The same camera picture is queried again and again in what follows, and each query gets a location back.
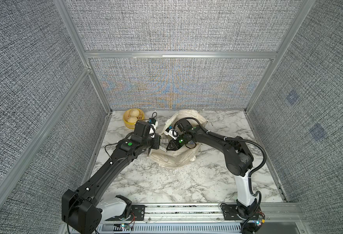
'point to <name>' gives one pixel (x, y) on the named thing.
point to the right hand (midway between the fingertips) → (168, 144)
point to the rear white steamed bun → (135, 112)
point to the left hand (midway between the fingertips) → (161, 137)
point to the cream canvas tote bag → (171, 159)
